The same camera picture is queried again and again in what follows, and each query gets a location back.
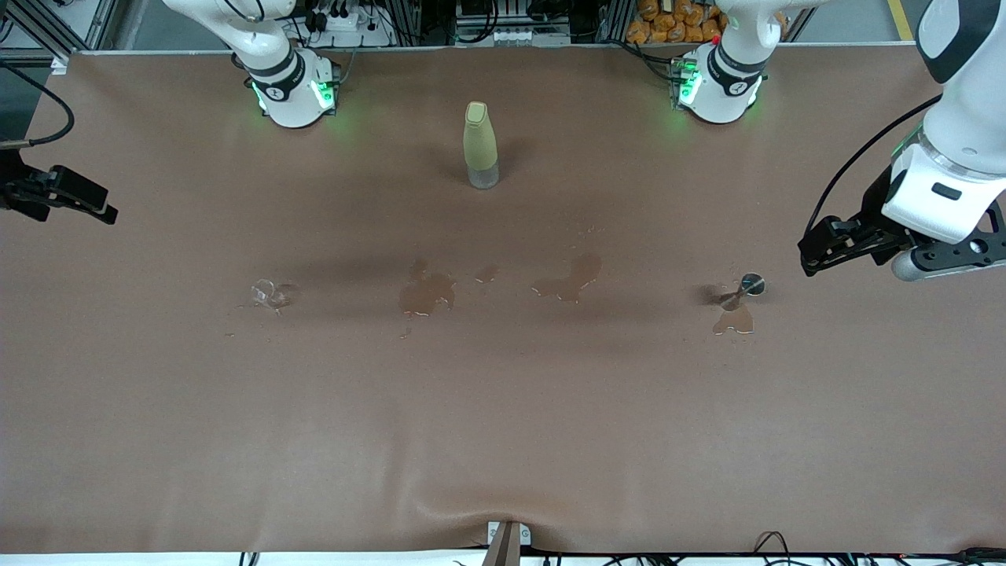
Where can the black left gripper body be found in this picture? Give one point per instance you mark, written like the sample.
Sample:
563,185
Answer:
874,211

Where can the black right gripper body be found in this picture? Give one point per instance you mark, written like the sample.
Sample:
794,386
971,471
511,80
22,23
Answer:
17,191

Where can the steel double cone jigger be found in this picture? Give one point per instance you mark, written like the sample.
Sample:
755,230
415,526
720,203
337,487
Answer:
751,284

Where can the clear glass measuring cup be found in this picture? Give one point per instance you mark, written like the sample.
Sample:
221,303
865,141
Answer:
266,293

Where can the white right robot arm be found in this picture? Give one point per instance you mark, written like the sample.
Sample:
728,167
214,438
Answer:
283,86

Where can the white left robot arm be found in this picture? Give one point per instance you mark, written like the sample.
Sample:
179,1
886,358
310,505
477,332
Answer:
731,86

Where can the orange snack packets pile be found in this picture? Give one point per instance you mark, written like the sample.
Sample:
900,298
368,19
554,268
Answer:
668,23

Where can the white power strip with plugs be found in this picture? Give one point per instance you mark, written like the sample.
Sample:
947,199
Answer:
346,22

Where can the small brown liquid puddle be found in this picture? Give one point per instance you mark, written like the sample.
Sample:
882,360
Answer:
487,273

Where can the large brown liquid puddle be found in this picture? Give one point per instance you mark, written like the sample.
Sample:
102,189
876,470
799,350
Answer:
428,297

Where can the yellow-green bottle with clear base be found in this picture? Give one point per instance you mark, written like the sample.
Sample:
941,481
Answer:
480,141

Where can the brown table mat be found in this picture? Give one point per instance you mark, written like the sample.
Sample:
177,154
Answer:
503,432

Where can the aluminium frame profile structure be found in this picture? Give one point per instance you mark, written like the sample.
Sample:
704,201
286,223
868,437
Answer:
78,27

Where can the metal table clamp bracket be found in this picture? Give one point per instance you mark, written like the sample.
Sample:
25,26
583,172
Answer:
509,542

